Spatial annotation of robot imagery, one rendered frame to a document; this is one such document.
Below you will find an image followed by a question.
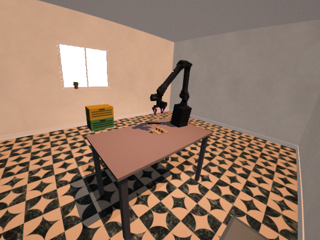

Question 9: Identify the orange mat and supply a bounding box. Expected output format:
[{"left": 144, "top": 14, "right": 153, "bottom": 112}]
[{"left": 153, "top": 129, "right": 169, "bottom": 135}]

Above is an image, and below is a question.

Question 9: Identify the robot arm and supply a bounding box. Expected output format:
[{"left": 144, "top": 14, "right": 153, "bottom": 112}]
[{"left": 150, "top": 60, "right": 193, "bottom": 108}]

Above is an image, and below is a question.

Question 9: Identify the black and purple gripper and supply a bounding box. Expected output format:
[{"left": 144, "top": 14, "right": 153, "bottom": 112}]
[{"left": 152, "top": 100, "right": 165, "bottom": 115}]

